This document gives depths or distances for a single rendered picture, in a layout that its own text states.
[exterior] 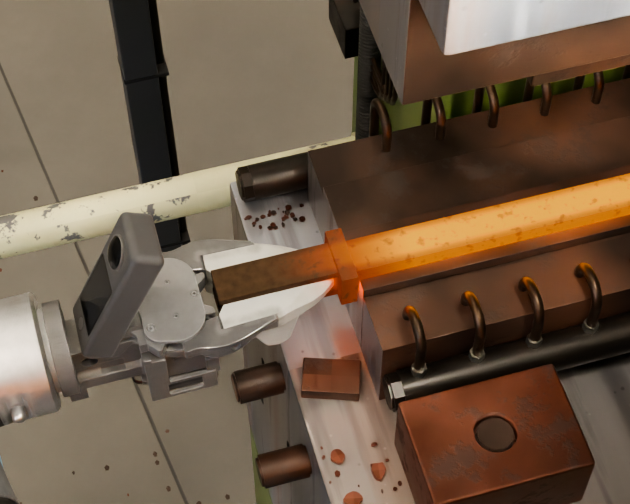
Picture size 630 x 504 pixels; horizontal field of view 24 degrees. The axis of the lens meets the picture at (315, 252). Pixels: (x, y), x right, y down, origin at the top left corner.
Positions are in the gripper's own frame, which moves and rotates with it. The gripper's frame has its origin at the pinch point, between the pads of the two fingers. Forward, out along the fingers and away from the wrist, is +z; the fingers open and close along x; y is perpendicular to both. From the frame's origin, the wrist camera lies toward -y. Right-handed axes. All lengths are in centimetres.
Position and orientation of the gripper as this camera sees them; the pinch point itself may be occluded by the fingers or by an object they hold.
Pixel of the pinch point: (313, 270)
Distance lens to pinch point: 108.3
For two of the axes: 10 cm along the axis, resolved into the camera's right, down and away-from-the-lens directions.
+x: 2.8, 8.0, -5.3
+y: 0.1, 5.5, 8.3
